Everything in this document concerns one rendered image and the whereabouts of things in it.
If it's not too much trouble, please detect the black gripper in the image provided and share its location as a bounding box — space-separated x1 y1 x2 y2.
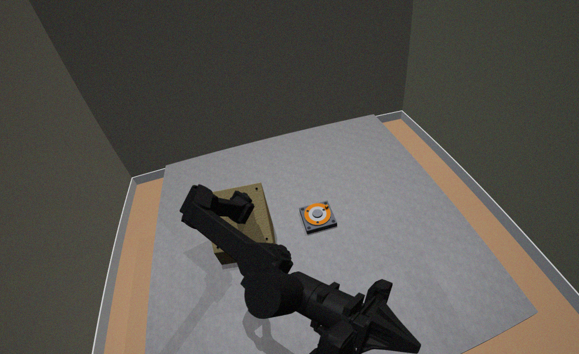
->
305 279 421 354

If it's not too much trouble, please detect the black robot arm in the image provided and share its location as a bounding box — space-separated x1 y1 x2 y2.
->
180 184 323 319

